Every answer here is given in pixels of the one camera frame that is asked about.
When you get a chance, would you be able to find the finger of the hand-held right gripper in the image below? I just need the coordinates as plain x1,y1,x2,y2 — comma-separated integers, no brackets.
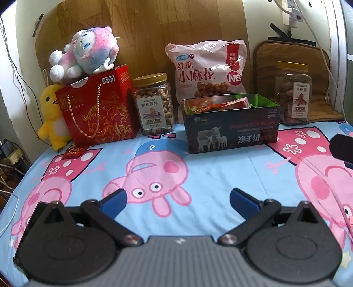
329,134,353,168

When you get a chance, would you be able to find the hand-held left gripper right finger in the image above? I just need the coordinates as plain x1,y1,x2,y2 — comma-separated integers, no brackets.
219,188,329,246

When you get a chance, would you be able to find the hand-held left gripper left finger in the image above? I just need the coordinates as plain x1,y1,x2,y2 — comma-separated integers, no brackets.
30,188,144,247

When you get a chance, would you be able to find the dark tin box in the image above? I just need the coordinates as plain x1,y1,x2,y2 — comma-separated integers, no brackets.
182,93,281,154

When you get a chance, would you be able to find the cartoon pig printed blanket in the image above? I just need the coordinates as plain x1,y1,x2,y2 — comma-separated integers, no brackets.
0,120,353,287

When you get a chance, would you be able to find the brown woven mat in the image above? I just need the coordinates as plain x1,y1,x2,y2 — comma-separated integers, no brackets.
253,41,344,122

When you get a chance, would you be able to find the small red packet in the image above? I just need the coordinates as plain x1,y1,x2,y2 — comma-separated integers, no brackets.
61,146,89,160

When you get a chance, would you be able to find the pecan jar yellow lid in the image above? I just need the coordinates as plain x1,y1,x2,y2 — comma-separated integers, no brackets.
276,61,313,125

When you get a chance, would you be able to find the red gift box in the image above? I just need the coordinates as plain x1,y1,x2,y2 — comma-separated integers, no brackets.
55,64,138,147

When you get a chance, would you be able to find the red snack packet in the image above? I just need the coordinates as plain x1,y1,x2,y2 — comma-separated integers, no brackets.
218,97,250,111

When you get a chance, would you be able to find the cashew jar gold lid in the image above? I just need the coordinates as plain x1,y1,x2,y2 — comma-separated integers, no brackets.
133,72,175,136

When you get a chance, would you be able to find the yellow duck plush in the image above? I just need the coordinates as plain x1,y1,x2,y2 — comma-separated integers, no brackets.
38,84,73,152

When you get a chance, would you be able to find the orange snack packet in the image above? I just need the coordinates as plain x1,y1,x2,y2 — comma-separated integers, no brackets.
184,99,221,115

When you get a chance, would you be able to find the beige floor power strip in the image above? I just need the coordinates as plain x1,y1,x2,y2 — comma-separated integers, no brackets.
0,139,25,166

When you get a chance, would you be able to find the black tape strip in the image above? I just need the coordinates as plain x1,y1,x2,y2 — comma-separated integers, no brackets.
269,23,291,37
268,35,317,46
32,13,45,38

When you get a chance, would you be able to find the large pink snack bag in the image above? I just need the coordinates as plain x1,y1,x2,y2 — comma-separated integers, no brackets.
165,39,247,98

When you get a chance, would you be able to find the white power strip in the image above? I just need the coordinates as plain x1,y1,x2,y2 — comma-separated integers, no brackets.
281,0,304,26

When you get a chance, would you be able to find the pink plush toy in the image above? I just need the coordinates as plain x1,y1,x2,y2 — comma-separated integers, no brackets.
49,26,120,82

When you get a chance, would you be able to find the brown wooden board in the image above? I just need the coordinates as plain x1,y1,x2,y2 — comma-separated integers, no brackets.
34,0,251,111

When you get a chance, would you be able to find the thin white cable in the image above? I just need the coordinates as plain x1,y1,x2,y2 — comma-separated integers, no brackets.
299,157,353,235

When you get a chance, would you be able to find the white power cord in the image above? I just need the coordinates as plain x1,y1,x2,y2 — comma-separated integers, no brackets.
302,14,344,118

